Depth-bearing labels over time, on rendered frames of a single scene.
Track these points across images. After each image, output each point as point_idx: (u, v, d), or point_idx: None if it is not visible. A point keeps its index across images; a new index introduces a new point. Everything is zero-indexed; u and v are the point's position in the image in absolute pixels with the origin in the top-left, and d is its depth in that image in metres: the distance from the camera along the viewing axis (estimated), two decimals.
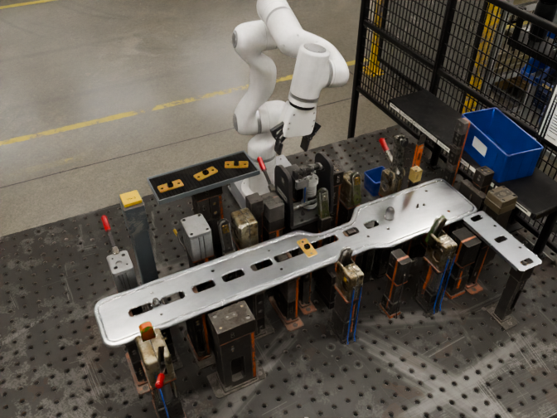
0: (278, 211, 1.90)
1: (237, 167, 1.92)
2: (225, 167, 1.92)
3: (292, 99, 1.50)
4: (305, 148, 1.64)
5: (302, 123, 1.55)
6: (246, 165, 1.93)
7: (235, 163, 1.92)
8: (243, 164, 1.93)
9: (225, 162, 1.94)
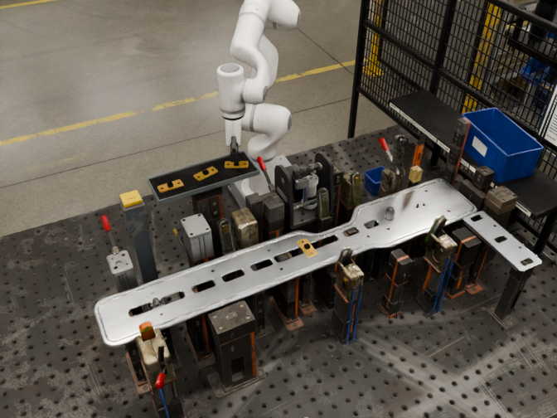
0: (278, 211, 1.90)
1: (237, 167, 1.92)
2: (225, 167, 1.92)
3: (234, 115, 1.75)
4: None
5: None
6: (246, 165, 1.93)
7: (235, 163, 1.92)
8: (243, 164, 1.93)
9: (225, 162, 1.94)
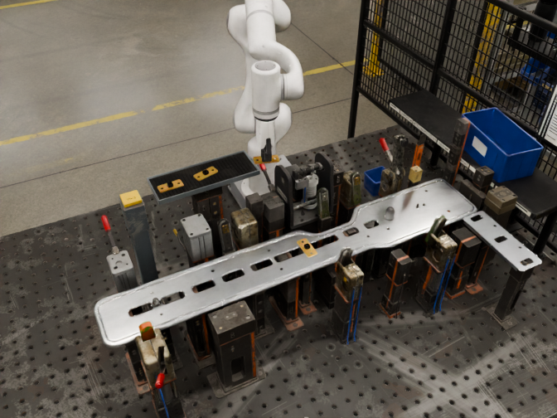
0: (278, 211, 1.90)
1: (268, 162, 1.78)
2: (255, 162, 1.78)
3: (270, 116, 1.64)
4: None
5: None
6: (277, 159, 1.79)
7: None
8: (273, 158, 1.79)
9: (254, 158, 1.80)
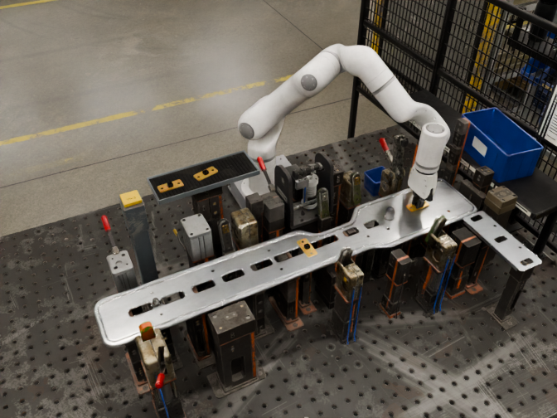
0: (278, 211, 1.90)
1: (421, 208, 1.99)
2: (412, 211, 1.98)
3: (436, 170, 1.85)
4: None
5: None
6: (426, 203, 2.01)
7: None
8: None
9: (407, 206, 1.99)
